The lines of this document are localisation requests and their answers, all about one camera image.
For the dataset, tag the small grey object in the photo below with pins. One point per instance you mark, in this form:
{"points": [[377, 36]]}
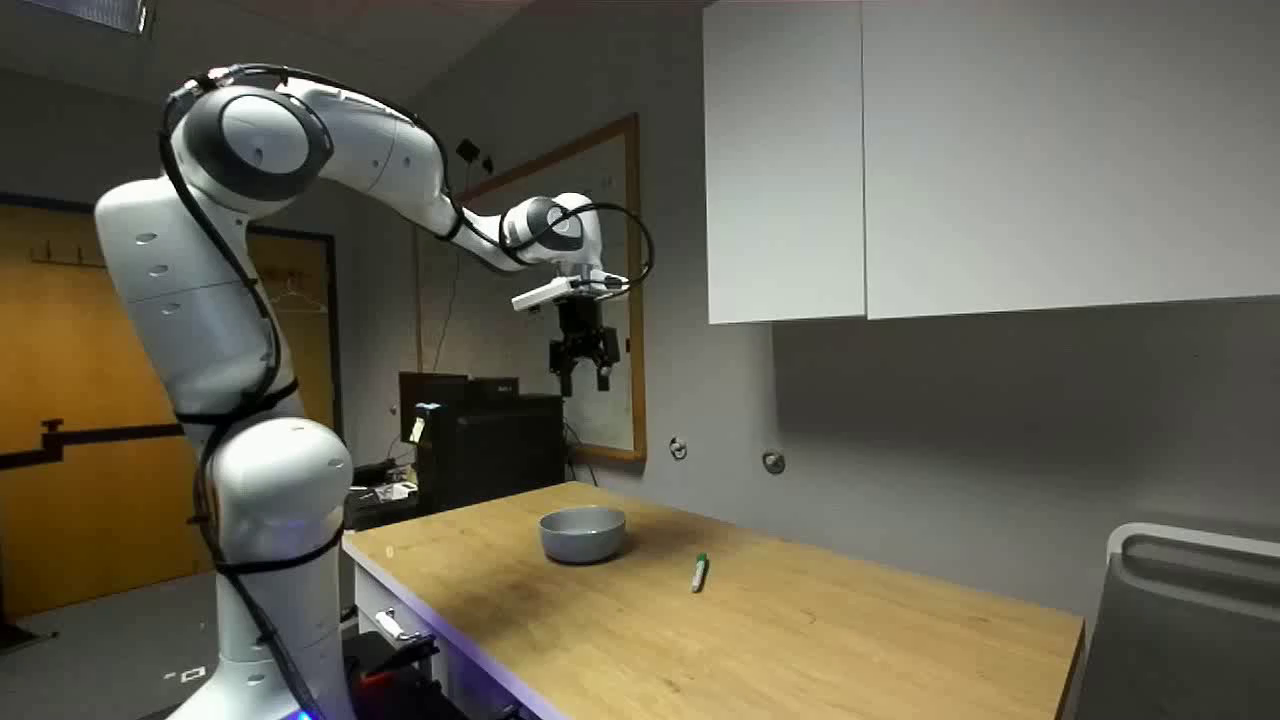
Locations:
{"points": [[698, 575]]}

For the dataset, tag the black printer box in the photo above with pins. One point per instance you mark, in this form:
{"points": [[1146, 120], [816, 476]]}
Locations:
{"points": [[480, 447]]}

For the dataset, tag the black red robot base box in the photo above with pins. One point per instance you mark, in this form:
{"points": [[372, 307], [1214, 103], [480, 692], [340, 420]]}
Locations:
{"points": [[389, 670]]}

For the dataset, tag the black door push bar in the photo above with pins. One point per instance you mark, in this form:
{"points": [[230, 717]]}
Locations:
{"points": [[64, 440]]}

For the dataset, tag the narrow white wall cabinet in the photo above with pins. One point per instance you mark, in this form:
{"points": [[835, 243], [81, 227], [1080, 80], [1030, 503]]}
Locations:
{"points": [[785, 160]]}

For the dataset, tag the wide white wall cabinet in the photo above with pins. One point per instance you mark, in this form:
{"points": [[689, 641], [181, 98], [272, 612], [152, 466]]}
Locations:
{"points": [[1072, 155]]}

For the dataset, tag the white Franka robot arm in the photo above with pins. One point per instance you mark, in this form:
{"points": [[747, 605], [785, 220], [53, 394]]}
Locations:
{"points": [[202, 334]]}

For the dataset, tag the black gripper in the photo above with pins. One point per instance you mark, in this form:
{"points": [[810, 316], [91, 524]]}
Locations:
{"points": [[584, 325]]}

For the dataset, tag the round metal wall knob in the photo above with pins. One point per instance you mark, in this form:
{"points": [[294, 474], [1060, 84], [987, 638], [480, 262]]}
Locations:
{"points": [[677, 449], [774, 462]]}

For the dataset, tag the wood framed whiteboard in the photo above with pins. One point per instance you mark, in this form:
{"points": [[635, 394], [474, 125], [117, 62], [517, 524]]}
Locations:
{"points": [[584, 385]]}

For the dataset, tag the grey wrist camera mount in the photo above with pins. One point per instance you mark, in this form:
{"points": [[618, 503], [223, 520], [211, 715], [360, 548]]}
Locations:
{"points": [[565, 288]]}

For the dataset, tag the grey bowl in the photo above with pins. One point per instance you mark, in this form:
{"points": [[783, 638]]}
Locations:
{"points": [[581, 534]]}

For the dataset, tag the orange wooden door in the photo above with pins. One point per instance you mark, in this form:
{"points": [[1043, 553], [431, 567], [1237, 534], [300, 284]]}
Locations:
{"points": [[81, 413]]}

